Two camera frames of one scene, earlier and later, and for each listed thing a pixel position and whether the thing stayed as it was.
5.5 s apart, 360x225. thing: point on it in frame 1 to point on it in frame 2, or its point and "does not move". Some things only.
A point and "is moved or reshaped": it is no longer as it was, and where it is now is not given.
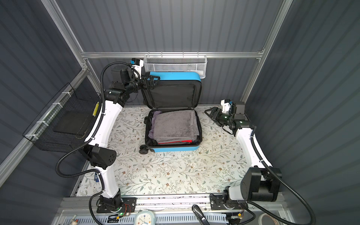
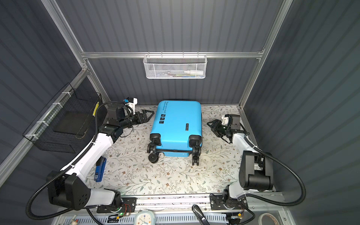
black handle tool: x=199 y=215 does not move
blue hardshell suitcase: x=173 y=117 is moved or reshaped
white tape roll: x=275 y=221 does not move
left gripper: x=146 y=87 to x=144 y=115
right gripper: x=216 y=116 to x=217 y=123
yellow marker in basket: x=95 y=109 does not move
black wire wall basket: x=63 y=126 does not move
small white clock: x=145 y=217 does not move
